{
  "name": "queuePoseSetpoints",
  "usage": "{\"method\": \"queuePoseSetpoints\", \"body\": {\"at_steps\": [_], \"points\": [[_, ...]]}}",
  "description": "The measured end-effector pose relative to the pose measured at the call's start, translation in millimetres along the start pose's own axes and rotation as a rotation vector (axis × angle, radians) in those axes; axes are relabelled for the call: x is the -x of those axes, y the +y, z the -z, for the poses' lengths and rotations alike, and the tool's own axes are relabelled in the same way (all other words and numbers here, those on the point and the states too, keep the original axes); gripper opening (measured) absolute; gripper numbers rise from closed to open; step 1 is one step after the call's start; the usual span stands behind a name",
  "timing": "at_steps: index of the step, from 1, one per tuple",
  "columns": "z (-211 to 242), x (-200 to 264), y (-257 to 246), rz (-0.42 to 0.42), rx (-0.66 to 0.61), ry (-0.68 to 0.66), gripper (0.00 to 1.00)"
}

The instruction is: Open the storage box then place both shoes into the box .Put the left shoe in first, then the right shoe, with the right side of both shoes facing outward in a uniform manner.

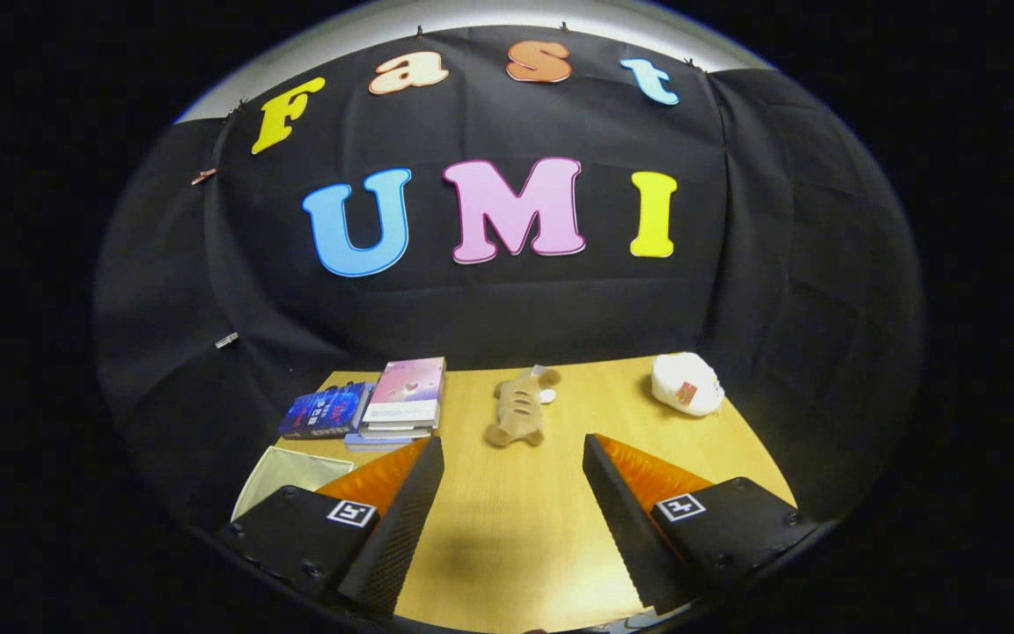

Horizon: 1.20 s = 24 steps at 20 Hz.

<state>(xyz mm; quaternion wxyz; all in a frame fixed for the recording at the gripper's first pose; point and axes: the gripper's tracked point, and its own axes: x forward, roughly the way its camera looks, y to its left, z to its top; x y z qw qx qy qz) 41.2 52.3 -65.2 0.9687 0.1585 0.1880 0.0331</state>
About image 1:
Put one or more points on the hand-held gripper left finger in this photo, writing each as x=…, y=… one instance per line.
x=401, y=537

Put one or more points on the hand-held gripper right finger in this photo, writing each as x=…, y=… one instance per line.
x=621, y=528

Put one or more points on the light blue paperback book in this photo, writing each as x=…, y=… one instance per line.
x=375, y=444

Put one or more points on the white paperback book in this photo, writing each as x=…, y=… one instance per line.
x=397, y=432

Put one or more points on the dark blue book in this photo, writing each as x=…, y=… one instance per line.
x=326, y=409

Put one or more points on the pink cover book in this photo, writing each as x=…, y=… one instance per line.
x=406, y=387

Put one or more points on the tan striped plush toy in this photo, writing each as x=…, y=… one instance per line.
x=520, y=409

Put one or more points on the white plush toy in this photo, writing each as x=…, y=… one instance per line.
x=683, y=379

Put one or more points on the small silver clip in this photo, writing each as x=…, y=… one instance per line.
x=226, y=340

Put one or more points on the small orange clip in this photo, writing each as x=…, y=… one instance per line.
x=202, y=176

